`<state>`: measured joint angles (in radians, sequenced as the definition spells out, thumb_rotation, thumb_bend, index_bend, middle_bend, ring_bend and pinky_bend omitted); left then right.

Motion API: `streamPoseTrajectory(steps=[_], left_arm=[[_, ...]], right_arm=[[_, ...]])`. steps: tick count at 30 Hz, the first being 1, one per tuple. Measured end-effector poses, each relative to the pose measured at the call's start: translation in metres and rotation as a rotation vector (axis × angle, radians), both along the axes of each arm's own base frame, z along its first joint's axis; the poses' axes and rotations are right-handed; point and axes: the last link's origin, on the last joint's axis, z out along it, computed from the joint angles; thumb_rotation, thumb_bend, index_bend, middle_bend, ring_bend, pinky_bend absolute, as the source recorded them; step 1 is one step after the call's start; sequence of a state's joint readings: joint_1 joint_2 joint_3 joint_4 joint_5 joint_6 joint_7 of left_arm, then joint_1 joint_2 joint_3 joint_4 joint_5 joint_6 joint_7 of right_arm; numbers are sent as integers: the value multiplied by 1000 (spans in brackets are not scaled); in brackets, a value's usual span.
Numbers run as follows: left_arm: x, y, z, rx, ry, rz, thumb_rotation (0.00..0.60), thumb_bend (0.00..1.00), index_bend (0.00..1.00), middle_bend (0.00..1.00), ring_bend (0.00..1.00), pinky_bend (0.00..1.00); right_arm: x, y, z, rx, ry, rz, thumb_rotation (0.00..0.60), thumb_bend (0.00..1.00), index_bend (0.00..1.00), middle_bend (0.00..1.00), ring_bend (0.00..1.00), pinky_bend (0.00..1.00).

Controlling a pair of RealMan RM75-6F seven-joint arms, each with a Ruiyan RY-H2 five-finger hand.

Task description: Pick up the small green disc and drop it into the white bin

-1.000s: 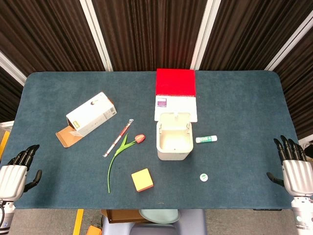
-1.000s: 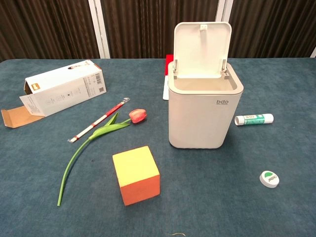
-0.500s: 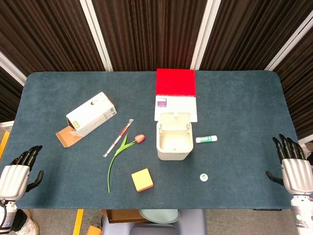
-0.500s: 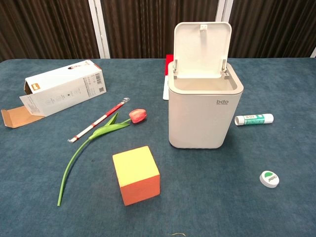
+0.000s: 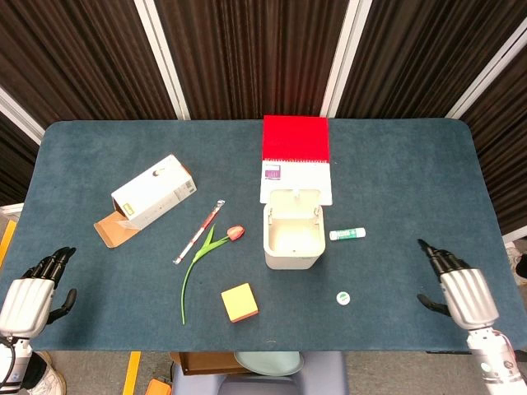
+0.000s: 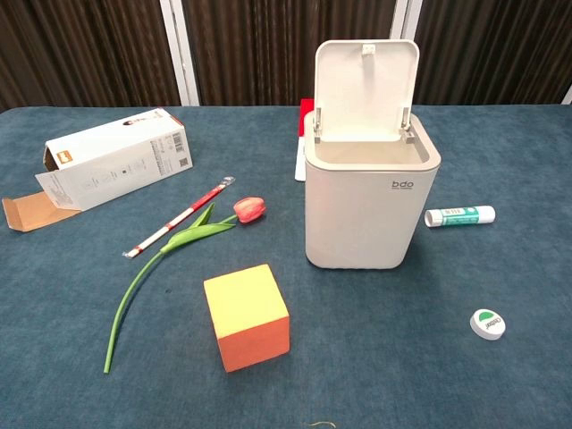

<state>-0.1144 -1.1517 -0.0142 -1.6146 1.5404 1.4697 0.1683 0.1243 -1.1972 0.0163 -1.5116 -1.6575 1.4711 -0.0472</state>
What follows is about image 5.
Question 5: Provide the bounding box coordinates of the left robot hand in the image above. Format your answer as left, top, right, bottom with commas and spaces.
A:
0, 246, 78, 339

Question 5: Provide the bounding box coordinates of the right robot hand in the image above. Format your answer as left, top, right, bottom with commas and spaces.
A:
416, 238, 501, 331

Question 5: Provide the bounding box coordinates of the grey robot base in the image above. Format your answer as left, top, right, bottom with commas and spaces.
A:
170, 351, 349, 395

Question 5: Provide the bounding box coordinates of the white plastic bin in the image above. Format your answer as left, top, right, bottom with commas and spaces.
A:
263, 188, 327, 271

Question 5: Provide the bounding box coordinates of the white sneaker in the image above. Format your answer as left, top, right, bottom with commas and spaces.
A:
25, 351, 68, 395

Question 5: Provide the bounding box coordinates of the green white glue stick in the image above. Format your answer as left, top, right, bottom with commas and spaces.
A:
329, 227, 366, 242

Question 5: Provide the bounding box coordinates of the blue table mat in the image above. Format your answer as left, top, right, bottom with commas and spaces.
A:
8, 118, 511, 354

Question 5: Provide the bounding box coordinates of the white cardboard box open flap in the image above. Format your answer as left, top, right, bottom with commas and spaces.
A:
93, 154, 197, 249

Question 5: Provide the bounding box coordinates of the orange object on floor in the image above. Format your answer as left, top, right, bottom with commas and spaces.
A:
144, 378, 172, 395

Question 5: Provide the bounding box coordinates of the red white wrapped straw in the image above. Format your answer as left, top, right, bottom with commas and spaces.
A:
172, 199, 226, 266

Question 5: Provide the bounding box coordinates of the artificial tulip flower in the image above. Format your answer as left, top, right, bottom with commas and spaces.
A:
181, 224, 246, 326

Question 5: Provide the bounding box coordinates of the brown cardboard box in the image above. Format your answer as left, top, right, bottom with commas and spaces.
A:
170, 351, 252, 376

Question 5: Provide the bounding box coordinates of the light green round plate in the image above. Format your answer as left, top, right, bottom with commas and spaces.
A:
233, 351, 305, 377

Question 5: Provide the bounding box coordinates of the red spiral notebook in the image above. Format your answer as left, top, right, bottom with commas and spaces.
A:
259, 115, 333, 206

